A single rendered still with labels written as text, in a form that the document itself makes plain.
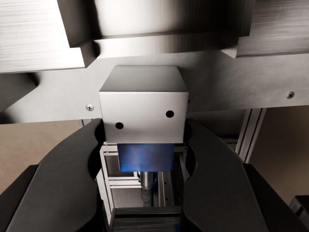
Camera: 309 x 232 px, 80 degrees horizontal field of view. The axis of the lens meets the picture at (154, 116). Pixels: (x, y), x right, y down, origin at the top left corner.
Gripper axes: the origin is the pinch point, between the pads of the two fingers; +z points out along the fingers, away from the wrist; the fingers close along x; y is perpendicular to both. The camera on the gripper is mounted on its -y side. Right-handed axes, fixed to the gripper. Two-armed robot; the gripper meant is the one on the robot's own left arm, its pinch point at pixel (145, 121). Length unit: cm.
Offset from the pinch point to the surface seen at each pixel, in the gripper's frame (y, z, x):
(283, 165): 90, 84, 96
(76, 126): 56, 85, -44
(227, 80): -1.1, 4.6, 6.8
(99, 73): -1.7, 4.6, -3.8
